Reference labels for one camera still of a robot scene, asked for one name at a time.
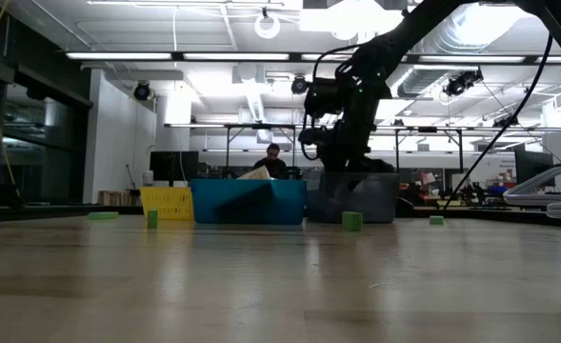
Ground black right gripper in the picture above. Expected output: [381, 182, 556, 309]
[303, 77, 396, 207]

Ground grey plastic bin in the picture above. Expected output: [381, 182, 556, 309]
[307, 171, 400, 224]

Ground white ring lamp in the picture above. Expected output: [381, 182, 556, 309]
[253, 12, 282, 41]

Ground silver air duct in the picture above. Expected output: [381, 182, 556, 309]
[396, 7, 510, 99]

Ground black monitor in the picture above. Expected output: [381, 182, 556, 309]
[513, 150, 555, 186]
[149, 151, 200, 188]

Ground yellow mesh basket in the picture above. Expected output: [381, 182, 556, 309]
[139, 186, 195, 222]

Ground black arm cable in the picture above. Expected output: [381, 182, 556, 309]
[444, 32, 555, 211]

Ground person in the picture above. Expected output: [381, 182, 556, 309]
[252, 142, 291, 181]

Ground long ceiling light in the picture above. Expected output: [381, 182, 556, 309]
[182, 51, 291, 62]
[65, 51, 173, 61]
[417, 54, 528, 64]

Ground black workbench frame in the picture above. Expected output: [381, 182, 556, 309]
[222, 122, 467, 175]

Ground blue plastic bin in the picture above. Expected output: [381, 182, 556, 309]
[190, 178, 309, 226]

